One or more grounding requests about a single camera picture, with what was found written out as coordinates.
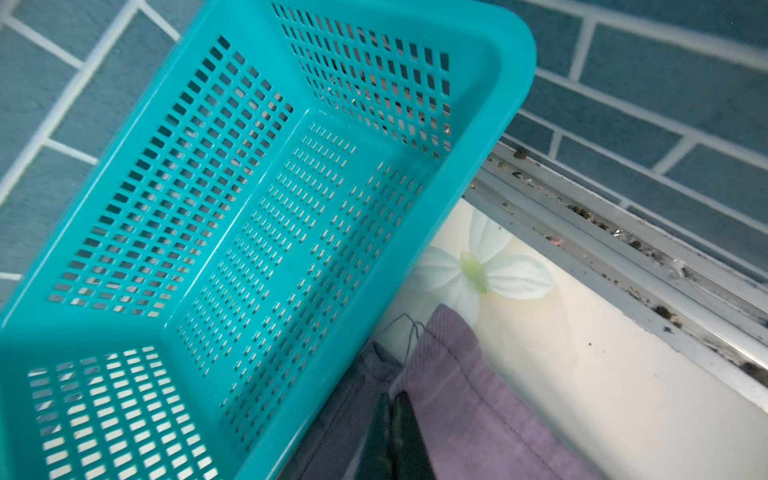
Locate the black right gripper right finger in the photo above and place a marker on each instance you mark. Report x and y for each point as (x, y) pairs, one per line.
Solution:
(409, 453)

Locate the aluminium right side rail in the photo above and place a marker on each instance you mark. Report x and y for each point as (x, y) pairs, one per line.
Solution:
(703, 309)

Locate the purple trousers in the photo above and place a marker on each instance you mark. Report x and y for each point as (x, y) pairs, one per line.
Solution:
(474, 426)

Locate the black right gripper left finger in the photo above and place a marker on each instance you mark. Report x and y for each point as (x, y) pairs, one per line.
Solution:
(374, 461)

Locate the teal plastic basket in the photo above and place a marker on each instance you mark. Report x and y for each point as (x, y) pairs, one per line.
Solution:
(240, 238)

